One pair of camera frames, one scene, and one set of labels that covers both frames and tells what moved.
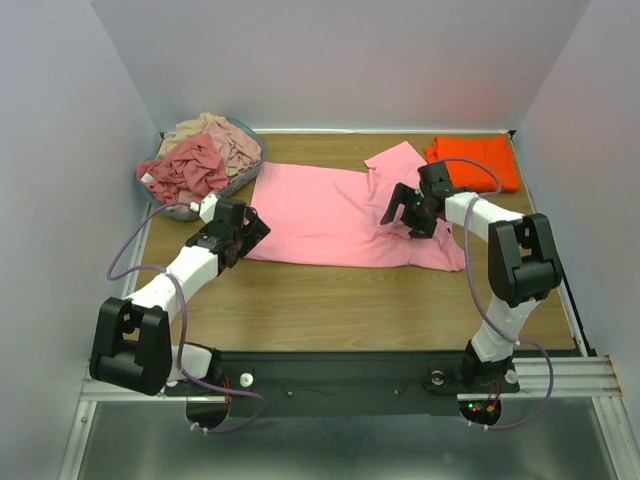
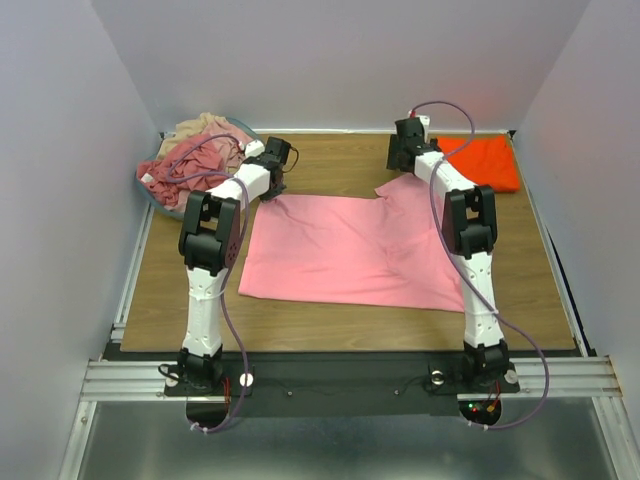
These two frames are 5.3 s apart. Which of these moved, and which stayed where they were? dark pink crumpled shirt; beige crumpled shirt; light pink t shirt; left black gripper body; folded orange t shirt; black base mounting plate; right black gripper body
Moved: light pink t shirt; left black gripper body; right black gripper body
Stayed: dark pink crumpled shirt; black base mounting plate; beige crumpled shirt; folded orange t shirt
